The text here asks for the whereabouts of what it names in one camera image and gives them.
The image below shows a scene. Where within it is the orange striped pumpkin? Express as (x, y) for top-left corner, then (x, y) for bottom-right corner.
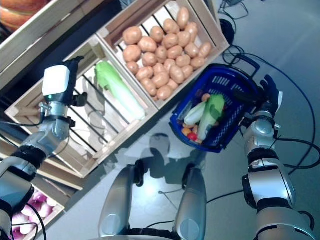
(0, 0), (55, 32)

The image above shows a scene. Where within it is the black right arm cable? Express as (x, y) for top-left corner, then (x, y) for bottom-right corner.
(274, 136), (320, 168)

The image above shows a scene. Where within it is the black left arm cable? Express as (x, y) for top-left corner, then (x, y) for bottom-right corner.
(0, 121), (72, 158)

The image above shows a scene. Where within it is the long black floor cable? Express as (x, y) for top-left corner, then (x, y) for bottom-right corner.
(222, 44), (316, 176)

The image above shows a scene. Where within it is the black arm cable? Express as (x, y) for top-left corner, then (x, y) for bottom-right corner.
(274, 136), (320, 168)
(0, 121), (72, 158)

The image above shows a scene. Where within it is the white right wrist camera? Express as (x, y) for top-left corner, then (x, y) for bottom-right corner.
(276, 91), (284, 112)

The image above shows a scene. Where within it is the wooden display stand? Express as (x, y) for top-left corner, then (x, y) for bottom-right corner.
(0, 0), (226, 196)

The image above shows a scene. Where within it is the wooden potato crate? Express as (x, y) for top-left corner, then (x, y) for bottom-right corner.
(96, 0), (230, 111)

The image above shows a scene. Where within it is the wooden onion crate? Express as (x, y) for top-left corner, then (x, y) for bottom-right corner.
(9, 184), (66, 240)

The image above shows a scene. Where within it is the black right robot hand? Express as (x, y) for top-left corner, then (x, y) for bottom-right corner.
(255, 74), (281, 113)

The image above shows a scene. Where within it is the brown potato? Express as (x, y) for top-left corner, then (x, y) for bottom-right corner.
(177, 31), (192, 48)
(175, 54), (192, 68)
(181, 65), (195, 79)
(166, 79), (180, 91)
(141, 51), (158, 68)
(122, 44), (143, 63)
(152, 62), (166, 76)
(184, 21), (200, 38)
(162, 33), (180, 50)
(198, 41), (213, 59)
(126, 61), (140, 75)
(169, 65), (186, 85)
(122, 26), (143, 44)
(155, 45), (169, 61)
(151, 71), (170, 89)
(177, 6), (191, 30)
(150, 26), (165, 43)
(138, 36), (158, 53)
(163, 58), (177, 72)
(156, 85), (174, 101)
(140, 77), (158, 97)
(163, 18), (181, 35)
(190, 56), (206, 70)
(184, 42), (201, 59)
(166, 45), (184, 60)
(135, 66), (155, 81)

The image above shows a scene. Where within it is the coiled black cable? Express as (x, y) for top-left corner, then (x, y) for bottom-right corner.
(218, 18), (237, 43)

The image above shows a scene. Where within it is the wooden pumpkin crate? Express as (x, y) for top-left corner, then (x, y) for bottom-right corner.
(0, 0), (121, 83)

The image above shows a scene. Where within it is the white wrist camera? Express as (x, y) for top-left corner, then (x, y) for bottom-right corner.
(276, 91), (284, 112)
(41, 64), (71, 104)

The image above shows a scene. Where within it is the black left robot foot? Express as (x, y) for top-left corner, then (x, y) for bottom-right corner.
(133, 159), (150, 188)

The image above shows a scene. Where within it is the blue plastic shopping basket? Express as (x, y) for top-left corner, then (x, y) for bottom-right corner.
(169, 57), (262, 154)

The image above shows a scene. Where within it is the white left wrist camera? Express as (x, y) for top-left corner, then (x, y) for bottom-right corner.
(41, 64), (71, 104)

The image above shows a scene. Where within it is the wooden cabbage crate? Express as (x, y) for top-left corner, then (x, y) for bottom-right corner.
(4, 33), (160, 179)

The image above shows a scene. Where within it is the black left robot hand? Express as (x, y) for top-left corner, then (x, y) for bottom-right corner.
(64, 56), (89, 107)

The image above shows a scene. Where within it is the silver grey left robot leg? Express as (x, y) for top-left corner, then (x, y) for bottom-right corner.
(98, 164), (135, 238)

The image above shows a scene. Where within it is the grey robot torso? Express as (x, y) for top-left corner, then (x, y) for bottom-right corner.
(87, 226), (181, 240)

